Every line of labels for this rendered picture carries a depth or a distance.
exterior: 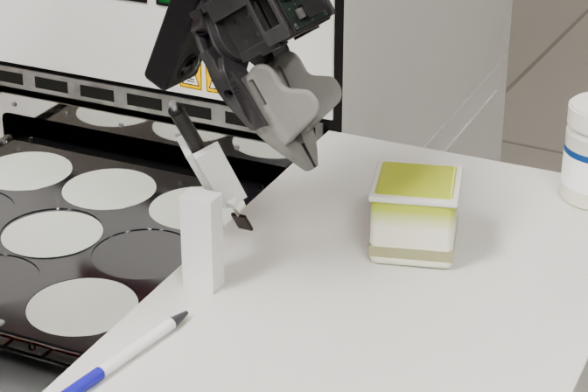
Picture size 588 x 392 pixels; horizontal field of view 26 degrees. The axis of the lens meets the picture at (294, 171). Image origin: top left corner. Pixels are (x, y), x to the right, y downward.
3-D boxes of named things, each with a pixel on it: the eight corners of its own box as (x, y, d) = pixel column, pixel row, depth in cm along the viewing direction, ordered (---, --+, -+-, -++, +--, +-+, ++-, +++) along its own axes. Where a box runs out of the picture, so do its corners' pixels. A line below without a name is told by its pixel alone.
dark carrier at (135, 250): (13, 143, 149) (13, 139, 149) (278, 199, 136) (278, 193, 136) (-204, 278, 121) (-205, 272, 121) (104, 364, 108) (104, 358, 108)
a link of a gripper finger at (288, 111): (338, 161, 95) (280, 51, 94) (281, 187, 98) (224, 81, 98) (357, 148, 97) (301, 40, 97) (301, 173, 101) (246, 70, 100)
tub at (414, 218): (375, 225, 115) (378, 157, 112) (458, 232, 114) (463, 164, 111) (366, 266, 109) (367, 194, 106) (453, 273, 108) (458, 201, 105)
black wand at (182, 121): (177, 111, 95) (183, 97, 95) (160, 108, 95) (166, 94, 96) (250, 235, 111) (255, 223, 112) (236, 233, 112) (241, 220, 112)
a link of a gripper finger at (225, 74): (255, 130, 96) (200, 26, 95) (241, 137, 97) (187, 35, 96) (288, 112, 100) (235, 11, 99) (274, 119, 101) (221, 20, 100)
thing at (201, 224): (209, 255, 110) (205, 113, 105) (249, 264, 109) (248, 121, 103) (175, 288, 105) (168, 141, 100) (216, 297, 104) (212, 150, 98)
